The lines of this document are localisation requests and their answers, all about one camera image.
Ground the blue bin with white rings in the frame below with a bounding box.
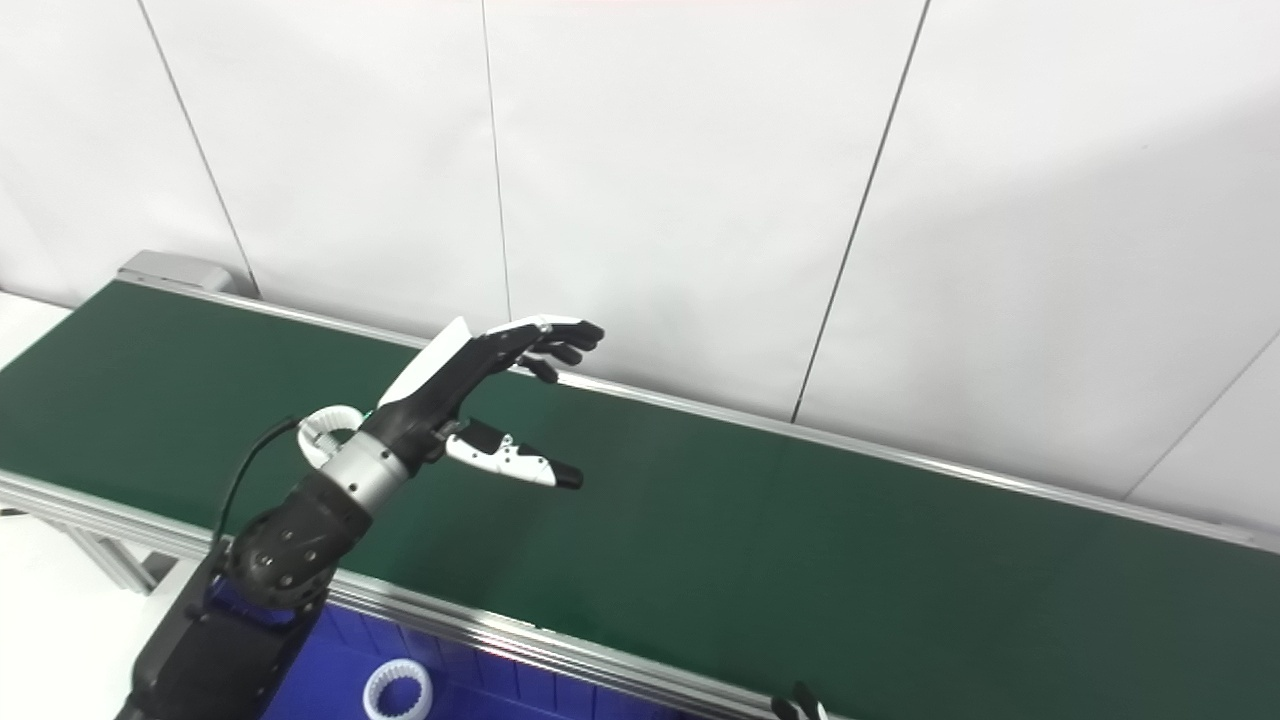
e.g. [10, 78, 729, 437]
[260, 598, 701, 720]

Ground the green conveyor belt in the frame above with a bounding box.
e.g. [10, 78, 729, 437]
[0, 268, 1280, 720]
[0, 280, 1280, 720]

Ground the aluminium conveyor leg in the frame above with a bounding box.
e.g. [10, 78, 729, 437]
[55, 520, 183, 597]

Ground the grey conveyor motor housing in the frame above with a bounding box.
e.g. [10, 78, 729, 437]
[117, 250, 253, 297]

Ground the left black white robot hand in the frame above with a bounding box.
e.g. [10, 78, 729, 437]
[362, 316, 606, 491]

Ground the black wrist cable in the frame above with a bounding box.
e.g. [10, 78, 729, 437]
[213, 417, 301, 549]

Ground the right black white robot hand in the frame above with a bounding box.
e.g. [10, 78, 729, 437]
[771, 682, 827, 720]

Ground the white toothed ring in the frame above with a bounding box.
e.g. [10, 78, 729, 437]
[361, 658, 435, 720]
[297, 404, 367, 469]

